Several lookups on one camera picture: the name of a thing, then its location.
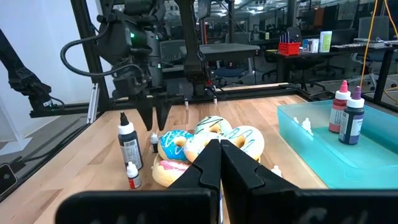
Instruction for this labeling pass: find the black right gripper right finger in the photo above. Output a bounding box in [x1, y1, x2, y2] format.
[220, 139, 398, 224]

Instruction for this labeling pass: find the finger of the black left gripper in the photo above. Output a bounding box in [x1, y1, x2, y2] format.
[155, 103, 173, 131]
[136, 103, 154, 132]

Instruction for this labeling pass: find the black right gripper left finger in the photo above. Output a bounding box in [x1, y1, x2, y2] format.
[55, 139, 222, 224]

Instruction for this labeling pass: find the large black food colouring bottle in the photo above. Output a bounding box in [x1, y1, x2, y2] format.
[117, 111, 144, 170]

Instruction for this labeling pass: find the small red food colouring bottle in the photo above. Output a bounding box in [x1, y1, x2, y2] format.
[126, 161, 142, 190]

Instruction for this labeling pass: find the large red food colouring bottle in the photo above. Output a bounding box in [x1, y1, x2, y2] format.
[328, 80, 351, 134]

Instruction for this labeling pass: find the large purple food colouring bottle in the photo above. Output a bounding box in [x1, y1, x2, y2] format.
[338, 86, 365, 146]

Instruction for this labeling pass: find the blue frosted donut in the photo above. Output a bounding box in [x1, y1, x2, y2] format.
[157, 129, 195, 162]

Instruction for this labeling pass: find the cream white frosted donut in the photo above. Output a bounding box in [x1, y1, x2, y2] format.
[183, 133, 216, 163]

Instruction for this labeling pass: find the pink frosted donut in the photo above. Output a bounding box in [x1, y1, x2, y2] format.
[151, 160, 191, 188]

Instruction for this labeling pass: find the donut with black drizzle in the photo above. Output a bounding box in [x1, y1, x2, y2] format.
[195, 115, 233, 137]

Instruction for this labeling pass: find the white donut with teal drizzle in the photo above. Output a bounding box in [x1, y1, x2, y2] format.
[224, 125, 266, 162]

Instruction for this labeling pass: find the blue office chair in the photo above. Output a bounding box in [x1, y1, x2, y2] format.
[214, 67, 254, 86]

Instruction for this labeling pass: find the grey office desk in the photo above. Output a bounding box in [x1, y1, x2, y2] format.
[180, 42, 261, 63]

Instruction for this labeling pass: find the translucent teal plastic bin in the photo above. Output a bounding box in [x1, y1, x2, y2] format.
[277, 98, 398, 190]

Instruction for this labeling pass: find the red pen holder box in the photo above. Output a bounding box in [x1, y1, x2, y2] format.
[278, 30, 302, 56]

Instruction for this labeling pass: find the white blue carton box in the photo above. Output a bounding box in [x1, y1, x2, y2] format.
[302, 38, 320, 54]

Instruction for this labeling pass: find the white green wipes canister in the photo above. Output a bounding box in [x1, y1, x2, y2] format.
[318, 30, 333, 54]

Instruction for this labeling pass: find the black office desk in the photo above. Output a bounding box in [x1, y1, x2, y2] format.
[266, 43, 398, 105]

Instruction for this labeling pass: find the grey keyboard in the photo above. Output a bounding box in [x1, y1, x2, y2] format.
[331, 42, 386, 50]

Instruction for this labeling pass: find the grey office chair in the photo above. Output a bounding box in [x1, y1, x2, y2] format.
[346, 15, 391, 91]

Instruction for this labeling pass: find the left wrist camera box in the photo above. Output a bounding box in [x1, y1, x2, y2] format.
[112, 68, 147, 98]

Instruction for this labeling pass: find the silver aluminium bracket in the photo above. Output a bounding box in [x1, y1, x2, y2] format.
[86, 83, 100, 124]

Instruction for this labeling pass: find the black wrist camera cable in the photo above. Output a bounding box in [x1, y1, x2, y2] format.
[60, 33, 146, 78]

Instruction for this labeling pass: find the black table-level camera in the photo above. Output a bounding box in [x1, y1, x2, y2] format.
[0, 164, 18, 197]

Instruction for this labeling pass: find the yellow hanging cable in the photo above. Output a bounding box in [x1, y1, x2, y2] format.
[359, 0, 380, 90]
[384, 0, 398, 37]

